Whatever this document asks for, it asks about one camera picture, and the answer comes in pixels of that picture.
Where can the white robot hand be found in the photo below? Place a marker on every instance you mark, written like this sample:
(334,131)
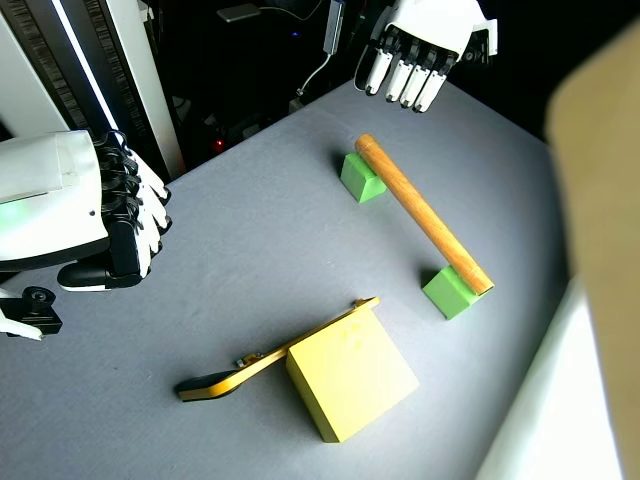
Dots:
(430,20)
(50,200)

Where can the wooden dowel rod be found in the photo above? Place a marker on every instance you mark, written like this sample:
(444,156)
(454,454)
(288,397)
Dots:
(420,210)

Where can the grey usb hub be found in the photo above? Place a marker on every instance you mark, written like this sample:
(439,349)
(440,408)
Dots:
(333,25)

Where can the white light strip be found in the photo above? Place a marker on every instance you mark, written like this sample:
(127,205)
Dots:
(85,65)

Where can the green block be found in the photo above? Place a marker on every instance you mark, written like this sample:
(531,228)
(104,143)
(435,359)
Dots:
(445,295)
(357,175)

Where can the silver flat device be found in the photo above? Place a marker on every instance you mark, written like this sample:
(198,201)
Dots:
(238,13)

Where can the grey table cloth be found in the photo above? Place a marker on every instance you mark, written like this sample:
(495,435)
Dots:
(250,250)

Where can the tan blurred panel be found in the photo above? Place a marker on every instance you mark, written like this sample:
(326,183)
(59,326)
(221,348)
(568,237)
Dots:
(600,200)

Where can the large yellow block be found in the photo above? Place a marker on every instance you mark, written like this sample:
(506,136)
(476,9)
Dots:
(350,375)

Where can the white blurred panel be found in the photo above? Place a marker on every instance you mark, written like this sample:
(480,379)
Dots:
(550,400)

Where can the white frame post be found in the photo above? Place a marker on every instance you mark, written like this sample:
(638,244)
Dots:
(145,90)
(25,90)

